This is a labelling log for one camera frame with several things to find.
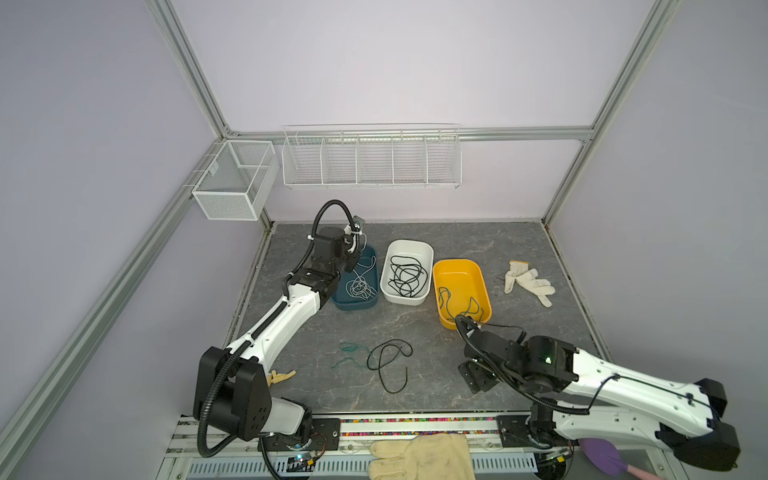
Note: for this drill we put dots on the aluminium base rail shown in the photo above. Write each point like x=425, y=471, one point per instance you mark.
x=353, y=434

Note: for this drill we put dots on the white knit glove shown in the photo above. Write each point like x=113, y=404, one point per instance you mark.
x=523, y=275

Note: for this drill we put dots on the long white wire basket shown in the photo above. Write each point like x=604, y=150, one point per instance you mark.
x=346, y=156

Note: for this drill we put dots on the beige leather glove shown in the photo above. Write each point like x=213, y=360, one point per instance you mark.
x=438, y=456

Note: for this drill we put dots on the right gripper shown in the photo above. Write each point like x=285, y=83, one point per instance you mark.
x=473, y=376

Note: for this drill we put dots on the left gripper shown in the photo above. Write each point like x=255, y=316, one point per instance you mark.
x=353, y=259

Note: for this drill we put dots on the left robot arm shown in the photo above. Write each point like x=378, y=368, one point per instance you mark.
x=232, y=396

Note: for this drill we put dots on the white plastic bin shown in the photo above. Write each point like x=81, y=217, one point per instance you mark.
x=407, y=272

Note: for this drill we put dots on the dark teal plastic bin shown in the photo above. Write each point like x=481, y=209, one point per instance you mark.
x=359, y=288

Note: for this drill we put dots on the yellow plastic bin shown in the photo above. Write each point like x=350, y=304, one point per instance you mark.
x=460, y=290

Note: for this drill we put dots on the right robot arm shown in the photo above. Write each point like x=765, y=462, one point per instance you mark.
x=576, y=395

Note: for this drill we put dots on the small white mesh basket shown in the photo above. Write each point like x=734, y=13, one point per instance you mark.
x=237, y=181

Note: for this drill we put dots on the yellow toy figure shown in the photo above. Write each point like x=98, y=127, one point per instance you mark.
x=273, y=377

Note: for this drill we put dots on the purple pink brush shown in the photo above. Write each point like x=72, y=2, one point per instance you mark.
x=605, y=456

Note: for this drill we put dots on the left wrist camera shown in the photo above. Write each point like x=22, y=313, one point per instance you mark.
x=355, y=227

